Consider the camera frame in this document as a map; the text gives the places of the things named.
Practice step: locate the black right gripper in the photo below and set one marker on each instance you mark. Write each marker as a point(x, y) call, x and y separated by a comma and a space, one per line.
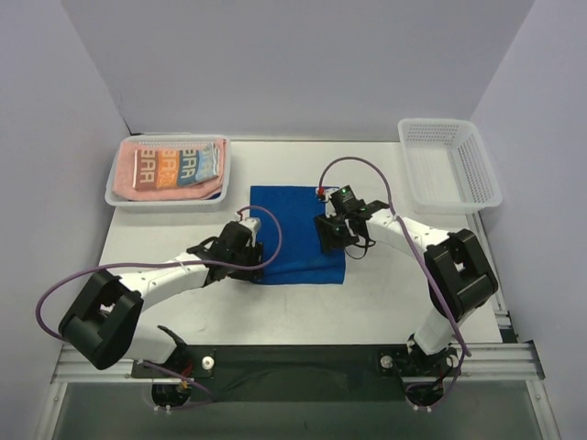
point(328, 235)

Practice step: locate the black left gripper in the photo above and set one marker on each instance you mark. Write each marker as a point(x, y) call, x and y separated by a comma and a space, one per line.
point(255, 262)

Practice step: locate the orange patterned towel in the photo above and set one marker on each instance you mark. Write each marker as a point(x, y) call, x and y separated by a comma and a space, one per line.
point(157, 169)

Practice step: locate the pink towel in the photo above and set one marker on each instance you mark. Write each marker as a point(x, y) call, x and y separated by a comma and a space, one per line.
point(128, 183)

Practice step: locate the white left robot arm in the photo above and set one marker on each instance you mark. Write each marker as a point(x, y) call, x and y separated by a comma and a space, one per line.
point(103, 321)

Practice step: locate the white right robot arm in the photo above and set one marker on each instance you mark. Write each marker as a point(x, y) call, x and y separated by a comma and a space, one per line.
point(459, 276)

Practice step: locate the white left plastic basket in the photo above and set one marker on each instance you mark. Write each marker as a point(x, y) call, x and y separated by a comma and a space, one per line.
point(114, 201)

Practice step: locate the white plastic basket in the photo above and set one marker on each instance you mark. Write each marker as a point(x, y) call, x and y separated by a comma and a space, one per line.
point(114, 201)
point(447, 167)

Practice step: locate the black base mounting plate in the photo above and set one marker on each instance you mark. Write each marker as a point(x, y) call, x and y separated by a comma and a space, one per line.
point(318, 373)

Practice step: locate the white right plastic basket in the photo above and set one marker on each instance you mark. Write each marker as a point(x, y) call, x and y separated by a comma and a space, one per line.
point(447, 167)

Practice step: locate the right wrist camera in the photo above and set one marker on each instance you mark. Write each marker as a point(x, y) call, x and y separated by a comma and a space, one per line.
point(323, 194)

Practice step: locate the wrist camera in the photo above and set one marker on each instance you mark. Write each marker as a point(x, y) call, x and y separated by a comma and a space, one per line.
point(323, 194)
point(253, 224)

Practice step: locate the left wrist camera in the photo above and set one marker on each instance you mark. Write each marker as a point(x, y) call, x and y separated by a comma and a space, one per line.
point(253, 224)

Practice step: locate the aluminium frame rail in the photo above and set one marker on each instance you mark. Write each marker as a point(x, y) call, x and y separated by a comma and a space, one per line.
point(509, 361)

